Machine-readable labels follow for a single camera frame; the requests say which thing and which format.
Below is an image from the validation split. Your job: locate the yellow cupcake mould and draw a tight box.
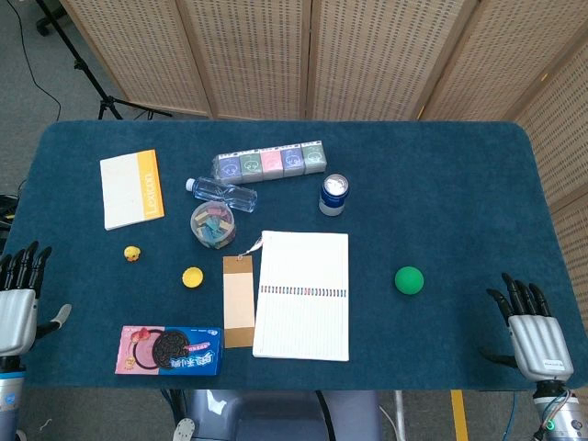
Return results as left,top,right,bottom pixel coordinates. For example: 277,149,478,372
181,266,205,290

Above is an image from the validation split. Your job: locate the wrapped pack of colourful boxes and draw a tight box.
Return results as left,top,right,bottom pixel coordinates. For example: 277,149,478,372
211,140,330,186

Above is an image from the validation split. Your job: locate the black tripod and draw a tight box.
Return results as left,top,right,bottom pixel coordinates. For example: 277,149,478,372
35,0,174,122

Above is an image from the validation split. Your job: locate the blue silver drink can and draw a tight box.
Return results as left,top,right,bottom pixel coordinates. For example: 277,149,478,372
318,173,351,217

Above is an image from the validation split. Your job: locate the black floor cable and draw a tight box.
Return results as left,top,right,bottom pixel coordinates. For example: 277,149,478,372
7,0,63,122

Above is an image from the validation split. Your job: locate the white yellow Lexicon notebook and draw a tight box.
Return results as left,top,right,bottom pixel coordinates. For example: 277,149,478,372
98,148,166,232

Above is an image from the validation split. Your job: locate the brown bookmark with tassel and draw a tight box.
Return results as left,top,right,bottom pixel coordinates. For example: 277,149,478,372
222,235,266,349

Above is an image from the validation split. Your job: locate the clear plastic water bottle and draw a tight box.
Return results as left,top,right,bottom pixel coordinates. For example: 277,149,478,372
185,176,259,214

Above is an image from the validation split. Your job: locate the yellow floor tape strip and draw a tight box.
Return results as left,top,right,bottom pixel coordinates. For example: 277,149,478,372
450,390,470,441

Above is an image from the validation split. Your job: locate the white open spiral notebook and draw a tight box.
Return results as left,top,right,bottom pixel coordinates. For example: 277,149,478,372
252,230,351,363

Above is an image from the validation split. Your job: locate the green foam ball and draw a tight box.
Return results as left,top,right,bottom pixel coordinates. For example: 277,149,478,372
393,265,425,297

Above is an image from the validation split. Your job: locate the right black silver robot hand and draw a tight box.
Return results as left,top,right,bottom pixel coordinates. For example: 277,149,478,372
480,273,575,382

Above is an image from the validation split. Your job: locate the clear jar of binder clips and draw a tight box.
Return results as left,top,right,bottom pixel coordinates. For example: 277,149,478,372
189,199,238,250

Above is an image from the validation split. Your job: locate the dark blue table cloth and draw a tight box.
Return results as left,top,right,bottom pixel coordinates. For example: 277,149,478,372
2,119,560,392

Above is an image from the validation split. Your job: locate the blue pink Oreo box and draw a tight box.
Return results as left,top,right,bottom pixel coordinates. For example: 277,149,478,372
114,324,225,378

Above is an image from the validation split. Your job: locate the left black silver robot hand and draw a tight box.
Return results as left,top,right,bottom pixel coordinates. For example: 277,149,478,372
0,241,73,359

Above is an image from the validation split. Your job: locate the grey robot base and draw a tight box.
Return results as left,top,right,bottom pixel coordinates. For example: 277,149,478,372
172,389,385,441

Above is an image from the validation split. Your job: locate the black floor equipment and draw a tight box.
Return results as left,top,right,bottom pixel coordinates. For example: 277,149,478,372
0,191,20,241

